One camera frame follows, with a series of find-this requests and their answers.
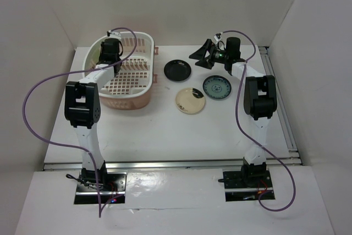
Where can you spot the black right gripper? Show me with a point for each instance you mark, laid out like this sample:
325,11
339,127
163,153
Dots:
200,55

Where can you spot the blue floral plate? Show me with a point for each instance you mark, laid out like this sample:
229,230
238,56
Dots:
217,87

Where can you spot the cream plate with black motif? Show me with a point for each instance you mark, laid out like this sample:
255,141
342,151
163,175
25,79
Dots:
190,100

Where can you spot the green plate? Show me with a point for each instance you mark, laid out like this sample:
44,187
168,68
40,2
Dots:
94,57

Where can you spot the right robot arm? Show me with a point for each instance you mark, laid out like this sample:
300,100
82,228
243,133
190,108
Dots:
259,103

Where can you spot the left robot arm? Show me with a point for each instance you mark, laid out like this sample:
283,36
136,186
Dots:
82,109

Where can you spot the white pink dish rack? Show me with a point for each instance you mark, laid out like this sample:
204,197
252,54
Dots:
131,88

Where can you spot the aluminium side rail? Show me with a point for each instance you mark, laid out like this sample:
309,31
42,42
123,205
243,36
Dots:
280,136

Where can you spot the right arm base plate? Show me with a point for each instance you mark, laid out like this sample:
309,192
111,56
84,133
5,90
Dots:
238,189

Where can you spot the aluminium front rail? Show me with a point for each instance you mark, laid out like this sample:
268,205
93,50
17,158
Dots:
169,165

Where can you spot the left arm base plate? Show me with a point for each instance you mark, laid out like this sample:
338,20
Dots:
112,192

